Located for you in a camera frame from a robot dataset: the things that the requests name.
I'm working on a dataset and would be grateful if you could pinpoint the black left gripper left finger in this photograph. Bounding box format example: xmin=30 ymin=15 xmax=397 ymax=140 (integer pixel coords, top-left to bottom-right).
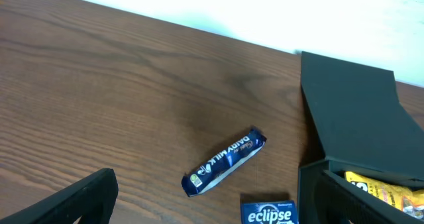
xmin=1 ymin=168 xmax=119 ymax=224

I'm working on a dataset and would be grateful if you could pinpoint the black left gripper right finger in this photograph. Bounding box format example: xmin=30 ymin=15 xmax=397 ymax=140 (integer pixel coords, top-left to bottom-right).
xmin=313 ymin=170 xmax=422 ymax=224

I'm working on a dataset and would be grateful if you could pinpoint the blue Eclipse mint box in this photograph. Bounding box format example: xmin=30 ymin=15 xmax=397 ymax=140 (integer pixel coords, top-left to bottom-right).
xmin=240 ymin=201 xmax=299 ymax=224

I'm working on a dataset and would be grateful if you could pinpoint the yellow Hacks candy bag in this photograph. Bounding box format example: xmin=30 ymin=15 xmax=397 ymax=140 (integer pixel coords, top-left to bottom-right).
xmin=344 ymin=171 xmax=423 ymax=221

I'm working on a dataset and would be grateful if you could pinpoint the purple Dairy Milk bar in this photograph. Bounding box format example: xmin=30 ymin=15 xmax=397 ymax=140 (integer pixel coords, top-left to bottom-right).
xmin=182 ymin=127 xmax=267 ymax=197

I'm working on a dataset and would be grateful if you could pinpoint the black open box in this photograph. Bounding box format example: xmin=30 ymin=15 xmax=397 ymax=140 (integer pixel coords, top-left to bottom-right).
xmin=297 ymin=52 xmax=423 ymax=223

